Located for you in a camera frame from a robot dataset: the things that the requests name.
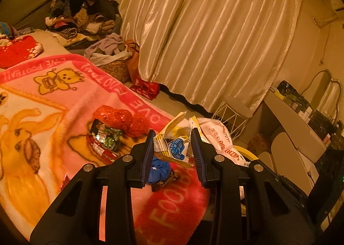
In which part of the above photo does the white red plastic bag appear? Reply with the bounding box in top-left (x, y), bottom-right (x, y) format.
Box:
top-left (188, 116), bottom-right (249, 167)

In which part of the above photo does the blue wrapper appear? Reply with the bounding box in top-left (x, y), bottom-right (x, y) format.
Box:
top-left (147, 156), bottom-right (180, 192)

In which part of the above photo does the yellow white paper wrapper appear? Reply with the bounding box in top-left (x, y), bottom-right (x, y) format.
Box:
top-left (153, 112), bottom-right (193, 168)

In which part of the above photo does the red crinkled plastic bag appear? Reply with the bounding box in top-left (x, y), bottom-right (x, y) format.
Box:
top-left (93, 105), bottom-right (150, 138)

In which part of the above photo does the yellow rimmed black trash bin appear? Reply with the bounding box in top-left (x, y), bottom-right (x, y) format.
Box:
top-left (234, 145), bottom-right (259, 161)

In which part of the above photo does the white chair by table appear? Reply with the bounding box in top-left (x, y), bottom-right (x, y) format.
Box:
top-left (252, 133), bottom-right (318, 195)

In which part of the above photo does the green black snack packet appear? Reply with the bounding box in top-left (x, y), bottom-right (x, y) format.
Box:
top-left (86, 119), bottom-right (122, 164)

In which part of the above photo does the white dressing table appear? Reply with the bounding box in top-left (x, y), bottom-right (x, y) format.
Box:
top-left (263, 90), bottom-right (327, 197)

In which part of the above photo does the pink cartoon fleece blanket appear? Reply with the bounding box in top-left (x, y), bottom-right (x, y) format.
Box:
top-left (1, 54), bottom-right (209, 244)

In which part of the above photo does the red gift bag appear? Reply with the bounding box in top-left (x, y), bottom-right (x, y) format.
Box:
top-left (130, 77), bottom-right (160, 100)

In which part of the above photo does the woven laundry basket with clothes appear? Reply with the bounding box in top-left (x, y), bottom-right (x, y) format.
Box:
top-left (84, 33), bottom-right (133, 83)

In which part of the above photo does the orange bag by curtain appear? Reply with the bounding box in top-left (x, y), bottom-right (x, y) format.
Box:
top-left (125, 40), bottom-right (140, 84)

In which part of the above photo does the cream satin curtain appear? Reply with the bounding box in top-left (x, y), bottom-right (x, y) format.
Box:
top-left (120, 0), bottom-right (302, 112)

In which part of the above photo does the red floral pillow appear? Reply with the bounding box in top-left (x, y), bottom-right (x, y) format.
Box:
top-left (0, 35), bottom-right (44, 69)

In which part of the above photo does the pile of clothes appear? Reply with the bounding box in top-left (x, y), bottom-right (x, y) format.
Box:
top-left (45, 0), bottom-right (122, 47)

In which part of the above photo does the white wire frame stool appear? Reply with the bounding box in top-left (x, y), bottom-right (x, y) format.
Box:
top-left (212, 96), bottom-right (253, 140)

